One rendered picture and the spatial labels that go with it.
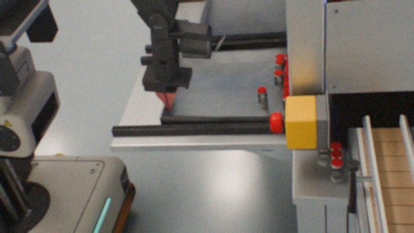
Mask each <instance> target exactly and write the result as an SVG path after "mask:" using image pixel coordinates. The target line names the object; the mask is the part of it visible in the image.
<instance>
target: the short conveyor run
mask: <svg viewBox="0 0 414 233"><path fill-rule="evenodd" d="M399 124H400V128H376V129H371V126H370V121H369V116H366V117H363V126H364V128H363V129H361V128H357V129H356V128H349V130H348V138H347V150H348V152H349V160H348V161H347V162H346V168H347V170H348V171H349V176H348V178H349V213H350V214H353V216H354V225H355V229H356V233H414V126H412V127H410V128H409V125H408V120H407V117H406V116H404V115H400V121H399ZM358 150H359V152H358ZM359 156H360V158H359ZM360 165H361V168H360ZM361 171H362V173H361ZM363 182H364V184H363ZM364 192H365V195H364ZM365 202H366V205H365Z"/></svg>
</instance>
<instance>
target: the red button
mask: <svg viewBox="0 0 414 233"><path fill-rule="evenodd" d="M283 126H284V120H282V113H281V112H275V113H272V115H271V117H270V129H271V131H272V132H273V133H274V134H282V131H283Z"/></svg>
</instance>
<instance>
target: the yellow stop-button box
mask: <svg viewBox="0 0 414 233"><path fill-rule="evenodd" d="M285 103H286V108H285V114H284V130H285V132H286V137H287V148H288V149H290V150H303V149H316V148H317V149H318V150H326V149H327V105H326V96H325V95H316V97H315V96H288V97H287V98H286V100H285Z"/></svg>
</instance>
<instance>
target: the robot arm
mask: <svg viewBox="0 0 414 233"><path fill-rule="evenodd" d="M130 2H131V3H132V4H133V5H134V7H135V8H136V9H137V11H136V12H137V14H138V15H139V16H140V18H141V19H142V21H143V22H144V23H145V24H146V25H147V27H148V28H149V29H150V38H151V51H152V57H153V65H148V66H147V69H146V71H145V73H144V76H143V78H142V86H144V90H145V91H151V92H155V94H156V95H157V97H158V98H159V99H160V100H161V101H162V102H163V103H164V105H165V106H166V107H167V109H168V111H171V108H172V105H173V100H174V98H175V96H176V94H177V91H178V88H179V87H185V88H186V90H187V89H188V87H189V85H190V80H191V76H192V68H191V67H180V58H179V44H180V53H182V58H192V59H203V60H210V59H211V57H212V47H213V34H212V27H211V26H210V25H209V24H204V23H194V22H189V20H188V19H176V18H175V17H176V15H177V10H178V7H179V2H178V0H130Z"/></svg>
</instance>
